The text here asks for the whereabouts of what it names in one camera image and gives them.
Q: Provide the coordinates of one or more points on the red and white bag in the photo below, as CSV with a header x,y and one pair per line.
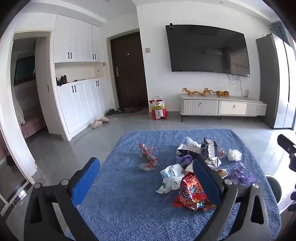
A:
x,y
158,109

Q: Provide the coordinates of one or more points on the white television console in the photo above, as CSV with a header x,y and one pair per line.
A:
x,y
222,106

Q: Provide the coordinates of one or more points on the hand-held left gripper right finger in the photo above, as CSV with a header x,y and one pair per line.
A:
x,y
207,183

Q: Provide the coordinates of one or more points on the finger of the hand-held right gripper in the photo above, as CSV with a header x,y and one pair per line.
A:
x,y
286,143

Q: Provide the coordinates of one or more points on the black handbag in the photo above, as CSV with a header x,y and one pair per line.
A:
x,y
63,80

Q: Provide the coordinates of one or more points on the black shoes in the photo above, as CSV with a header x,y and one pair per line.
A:
x,y
112,112

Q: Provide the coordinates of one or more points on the pink bed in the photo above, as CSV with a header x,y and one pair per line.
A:
x,y
34,126

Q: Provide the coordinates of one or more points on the small purple wrapper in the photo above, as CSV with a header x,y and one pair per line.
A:
x,y
185,161

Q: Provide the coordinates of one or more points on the beige slipper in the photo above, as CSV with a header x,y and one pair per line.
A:
x,y
97,124
103,119

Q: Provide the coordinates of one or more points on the grey refrigerator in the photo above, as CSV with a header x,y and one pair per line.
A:
x,y
268,81

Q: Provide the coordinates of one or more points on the clear red candy wrapper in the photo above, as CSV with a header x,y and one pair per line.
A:
x,y
148,157

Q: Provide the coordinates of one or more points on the dark brown entrance door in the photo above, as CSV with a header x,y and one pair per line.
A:
x,y
129,74

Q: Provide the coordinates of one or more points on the red snack packet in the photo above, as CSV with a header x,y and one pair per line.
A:
x,y
192,192

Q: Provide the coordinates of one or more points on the white crumpled tissue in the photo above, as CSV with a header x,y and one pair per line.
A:
x,y
234,155

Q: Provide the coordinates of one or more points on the flattened white black carton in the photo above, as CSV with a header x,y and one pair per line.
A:
x,y
211,150

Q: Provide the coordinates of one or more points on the black wall television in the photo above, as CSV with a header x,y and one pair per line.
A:
x,y
208,49

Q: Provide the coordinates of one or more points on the white cabinet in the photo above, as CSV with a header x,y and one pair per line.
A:
x,y
81,104
76,39

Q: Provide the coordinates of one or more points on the grey doormat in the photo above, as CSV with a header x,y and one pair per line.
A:
x,y
133,112

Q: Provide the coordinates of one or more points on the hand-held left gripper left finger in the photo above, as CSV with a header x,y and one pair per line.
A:
x,y
85,180

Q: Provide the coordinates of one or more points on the large purple wrapper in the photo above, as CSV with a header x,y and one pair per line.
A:
x,y
240,172

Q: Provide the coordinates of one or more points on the blue fluffy mat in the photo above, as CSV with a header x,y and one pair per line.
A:
x,y
129,190

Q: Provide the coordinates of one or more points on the golden tiger figurine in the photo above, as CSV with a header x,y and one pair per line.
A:
x,y
223,93

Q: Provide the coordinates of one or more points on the small white router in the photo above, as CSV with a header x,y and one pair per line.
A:
x,y
245,92

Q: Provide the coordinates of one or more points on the white upper cabinet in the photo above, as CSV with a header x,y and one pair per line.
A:
x,y
76,39

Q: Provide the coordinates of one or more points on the white orange small wrapper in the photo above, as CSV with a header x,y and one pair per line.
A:
x,y
221,172

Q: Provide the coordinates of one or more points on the white green plastic bag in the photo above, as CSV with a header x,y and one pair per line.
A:
x,y
170,178

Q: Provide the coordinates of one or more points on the wall light switch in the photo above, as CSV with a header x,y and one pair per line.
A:
x,y
147,49

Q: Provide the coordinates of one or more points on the flattened white purple carton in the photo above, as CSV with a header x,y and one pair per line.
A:
x,y
186,151

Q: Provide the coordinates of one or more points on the white lower cabinet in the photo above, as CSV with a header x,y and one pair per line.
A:
x,y
81,104

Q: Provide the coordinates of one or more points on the crumpled clear plastic bag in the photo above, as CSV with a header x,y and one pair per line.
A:
x,y
190,141

